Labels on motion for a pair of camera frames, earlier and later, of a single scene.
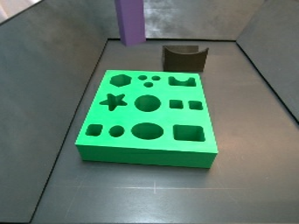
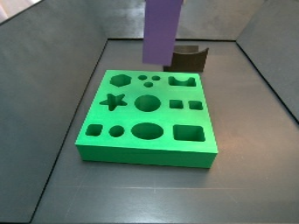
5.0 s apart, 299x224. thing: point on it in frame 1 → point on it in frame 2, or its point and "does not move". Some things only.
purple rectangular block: x=132 y=21 → x=161 y=31
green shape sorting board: x=149 y=119 does not move
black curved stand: x=184 y=58 does not move
